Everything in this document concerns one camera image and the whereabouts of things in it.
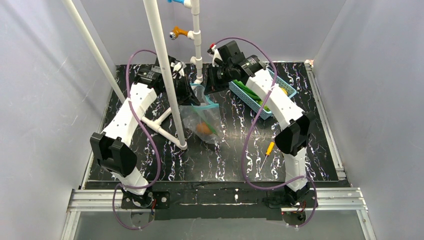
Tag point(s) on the orange handled screwdriver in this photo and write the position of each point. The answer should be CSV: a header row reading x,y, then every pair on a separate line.
x,y
267,153

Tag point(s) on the clear zip top bag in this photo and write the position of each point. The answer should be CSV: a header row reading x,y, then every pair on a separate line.
x,y
190,118

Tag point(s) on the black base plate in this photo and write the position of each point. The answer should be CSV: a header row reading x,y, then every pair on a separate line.
x,y
213,200

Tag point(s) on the light blue plastic basket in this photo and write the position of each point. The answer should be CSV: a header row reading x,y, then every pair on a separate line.
x,y
251,99

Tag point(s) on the green chili pepper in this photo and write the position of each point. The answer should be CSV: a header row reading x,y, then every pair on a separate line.
x,y
208,118

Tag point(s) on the blue clip on pipe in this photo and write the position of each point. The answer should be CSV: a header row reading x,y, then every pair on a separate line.
x,y
176,1

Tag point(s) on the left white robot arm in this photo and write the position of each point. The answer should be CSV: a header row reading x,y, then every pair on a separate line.
x,y
111,147

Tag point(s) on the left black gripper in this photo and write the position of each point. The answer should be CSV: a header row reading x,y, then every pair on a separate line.
x,y
185,88

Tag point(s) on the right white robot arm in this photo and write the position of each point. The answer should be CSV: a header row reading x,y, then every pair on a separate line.
x,y
295,124

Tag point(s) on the aluminium rail frame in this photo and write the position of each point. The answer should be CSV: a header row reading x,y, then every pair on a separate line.
x,y
342,213

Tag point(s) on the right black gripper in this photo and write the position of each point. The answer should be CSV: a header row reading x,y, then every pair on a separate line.
x,y
216,81

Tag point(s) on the orange webcam on pipe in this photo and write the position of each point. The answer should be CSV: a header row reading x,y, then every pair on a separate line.
x,y
176,32

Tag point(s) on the long green cucumber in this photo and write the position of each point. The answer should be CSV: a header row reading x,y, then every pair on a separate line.
x,y
247,90

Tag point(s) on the orange fruit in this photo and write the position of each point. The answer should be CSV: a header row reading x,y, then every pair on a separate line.
x,y
203,128

